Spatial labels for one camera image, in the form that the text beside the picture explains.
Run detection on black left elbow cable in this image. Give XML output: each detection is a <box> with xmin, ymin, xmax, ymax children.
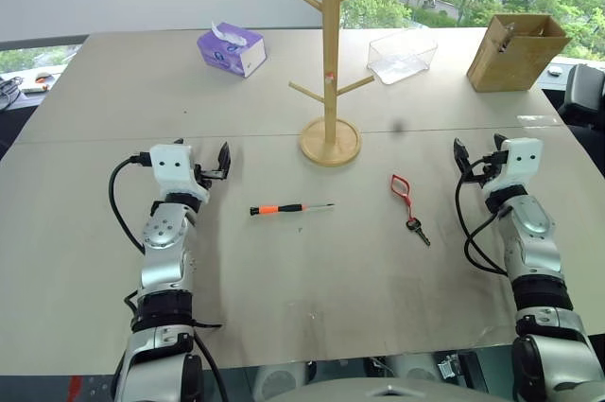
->
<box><xmin>191</xmin><ymin>321</ymin><xmax>232</xmax><ymax>402</ymax></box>

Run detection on white orange desk object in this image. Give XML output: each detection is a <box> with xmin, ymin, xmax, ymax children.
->
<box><xmin>22</xmin><ymin>70</ymin><xmax>54</xmax><ymax>95</ymax></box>

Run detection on black desk cables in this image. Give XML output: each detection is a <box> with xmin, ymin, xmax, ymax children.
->
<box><xmin>0</xmin><ymin>75</ymin><xmax>26</xmax><ymax>114</ymax></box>

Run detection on wooden peg tree stand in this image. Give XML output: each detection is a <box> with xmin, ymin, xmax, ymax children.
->
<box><xmin>269</xmin><ymin>0</ymin><xmax>397</xmax><ymax>167</ymax></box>

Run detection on purple tissue box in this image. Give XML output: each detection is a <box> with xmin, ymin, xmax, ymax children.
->
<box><xmin>196</xmin><ymin>20</ymin><xmax>268</xmax><ymax>79</ymax></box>

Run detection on black office chair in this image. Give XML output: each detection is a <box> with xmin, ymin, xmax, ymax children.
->
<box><xmin>556</xmin><ymin>62</ymin><xmax>605</xmax><ymax>139</ymax></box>

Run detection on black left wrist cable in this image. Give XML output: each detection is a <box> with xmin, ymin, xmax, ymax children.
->
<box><xmin>108</xmin><ymin>151</ymin><xmax>153</xmax><ymax>254</ymax></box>

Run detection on key with red strap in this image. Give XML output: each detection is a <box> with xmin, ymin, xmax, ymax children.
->
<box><xmin>389</xmin><ymin>173</ymin><xmax>433</xmax><ymax>249</ymax></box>

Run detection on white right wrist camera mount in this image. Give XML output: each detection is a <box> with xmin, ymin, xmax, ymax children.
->
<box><xmin>481</xmin><ymin>137</ymin><xmax>543</xmax><ymax>196</ymax></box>

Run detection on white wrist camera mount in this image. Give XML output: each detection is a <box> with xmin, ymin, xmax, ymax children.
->
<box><xmin>149</xmin><ymin>142</ymin><xmax>211</xmax><ymax>202</ymax></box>
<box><xmin>481</xmin><ymin>137</ymin><xmax>543</xmax><ymax>196</ymax></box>

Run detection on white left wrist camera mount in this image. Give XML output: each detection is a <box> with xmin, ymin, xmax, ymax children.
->
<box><xmin>149</xmin><ymin>142</ymin><xmax>211</xmax><ymax>202</ymax></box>

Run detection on black orange screwdriver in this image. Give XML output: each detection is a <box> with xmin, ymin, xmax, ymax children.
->
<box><xmin>249</xmin><ymin>201</ymin><xmax>337</xmax><ymax>218</ymax></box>

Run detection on grey robot torso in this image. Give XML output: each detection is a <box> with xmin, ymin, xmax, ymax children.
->
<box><xmin>264</xmin><ymin>375</ymin><xmax>515</xmax><ymax>402</ymax></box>

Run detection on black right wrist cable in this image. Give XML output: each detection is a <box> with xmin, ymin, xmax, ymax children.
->
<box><xmin>454</xmin><ymin>160</ymin><xmax>514</xmax><ymax>277</ymax></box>

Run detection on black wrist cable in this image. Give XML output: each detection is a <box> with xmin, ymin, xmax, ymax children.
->
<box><xmin>454</xmin><ymin>160</ymin><xmax>514</xmax><ymax>277</ymax></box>
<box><xmin>108</xmin><ymin>151</ymin><xmax>153</xmax><ymax>254</ymax></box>

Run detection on brown cardboard box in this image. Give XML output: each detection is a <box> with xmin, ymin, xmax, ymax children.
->
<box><xmin>466</xmin><ymin>12</ymin><xmax>572</xmax><ymax>94</ymax></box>

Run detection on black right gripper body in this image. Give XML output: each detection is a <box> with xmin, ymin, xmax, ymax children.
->
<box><xmin>461</xmin><ymin>149</ymin><xmax>510</xmax><ymax>188</ymax></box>

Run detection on clear plastic container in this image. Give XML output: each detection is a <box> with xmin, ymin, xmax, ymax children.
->
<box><xmin>367</xmin><ymin>27</ymin><xmax>440</xmax><ymax>86</ymax></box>

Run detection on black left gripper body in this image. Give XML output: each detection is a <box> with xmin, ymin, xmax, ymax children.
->
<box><xmin>191</xmin><ymin>163</ymin><xmax>225</xmax><ymax>189</ymax></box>

